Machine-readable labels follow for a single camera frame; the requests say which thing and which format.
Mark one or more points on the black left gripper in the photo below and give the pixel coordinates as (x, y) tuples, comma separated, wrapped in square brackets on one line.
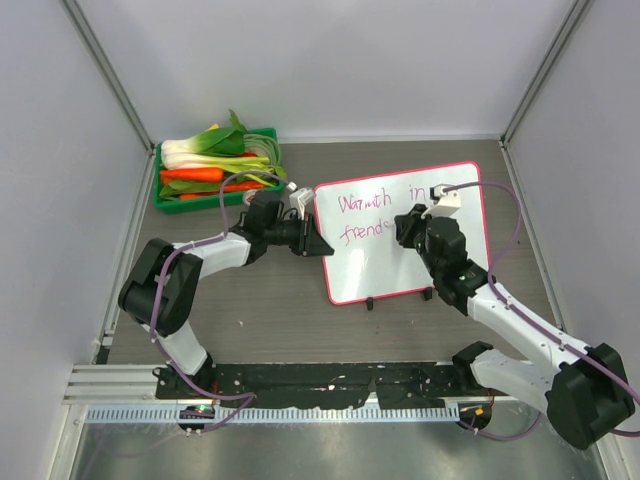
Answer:
[(310, 243)]

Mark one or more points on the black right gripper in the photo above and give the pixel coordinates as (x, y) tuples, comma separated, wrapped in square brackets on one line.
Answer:
[(408, 223)]

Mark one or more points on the pink framed whiteboard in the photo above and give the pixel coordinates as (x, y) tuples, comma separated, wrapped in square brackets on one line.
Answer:
[(356, 218)]

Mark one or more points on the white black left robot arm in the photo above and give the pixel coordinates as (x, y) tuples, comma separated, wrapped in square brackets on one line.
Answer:
[(161, 287)]

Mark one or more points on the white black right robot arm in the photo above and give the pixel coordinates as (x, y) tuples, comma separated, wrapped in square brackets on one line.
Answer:
[(582, 390)]

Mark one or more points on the blue silver energy drink can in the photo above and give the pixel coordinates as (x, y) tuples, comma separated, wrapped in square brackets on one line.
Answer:
[(249, 196)]

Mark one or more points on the bok choy toy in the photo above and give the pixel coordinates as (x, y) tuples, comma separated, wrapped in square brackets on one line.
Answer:
[(215, 142)]

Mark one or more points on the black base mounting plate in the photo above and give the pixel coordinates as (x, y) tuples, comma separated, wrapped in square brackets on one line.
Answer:
[(338, 386)]

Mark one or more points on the green leaf vegetable toy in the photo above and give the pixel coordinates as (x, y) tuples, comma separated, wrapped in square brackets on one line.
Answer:
[(175, 188)]

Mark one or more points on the orange carrot toy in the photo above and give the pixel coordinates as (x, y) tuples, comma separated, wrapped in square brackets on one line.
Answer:
[(207, 174)]

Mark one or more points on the green onion toy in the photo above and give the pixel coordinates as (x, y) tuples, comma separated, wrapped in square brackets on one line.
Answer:
[(255, 169)]

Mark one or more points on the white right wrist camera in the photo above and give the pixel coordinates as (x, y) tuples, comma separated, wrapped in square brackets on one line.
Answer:
[(445, 202)]

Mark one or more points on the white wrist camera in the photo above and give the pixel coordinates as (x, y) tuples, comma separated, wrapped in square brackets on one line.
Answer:
[(300, 198), (445, 202)]

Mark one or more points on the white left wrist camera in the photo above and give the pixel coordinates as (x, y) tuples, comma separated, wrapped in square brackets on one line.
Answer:
[(300, 198)]

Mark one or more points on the white slotted cable duct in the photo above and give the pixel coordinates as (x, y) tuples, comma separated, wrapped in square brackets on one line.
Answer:
[(195, 414)]

